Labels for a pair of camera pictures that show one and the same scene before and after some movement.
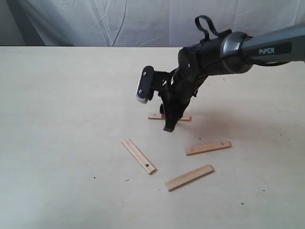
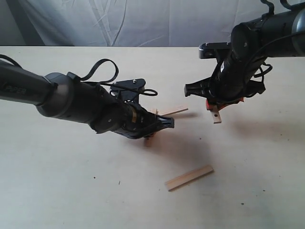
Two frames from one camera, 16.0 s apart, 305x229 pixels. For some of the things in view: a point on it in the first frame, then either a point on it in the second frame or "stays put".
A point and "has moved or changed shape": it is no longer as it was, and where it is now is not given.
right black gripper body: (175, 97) → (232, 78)
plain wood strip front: (173, 182) stays put
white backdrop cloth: (137, 23) stays put
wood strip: (130, 146) → (147, 140)
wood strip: (201, 148) → (216, 117)
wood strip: (158, 116) has moved or changed shape
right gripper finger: (170, 122) → (202, 88)
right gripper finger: (162, 109) → (220, 104)
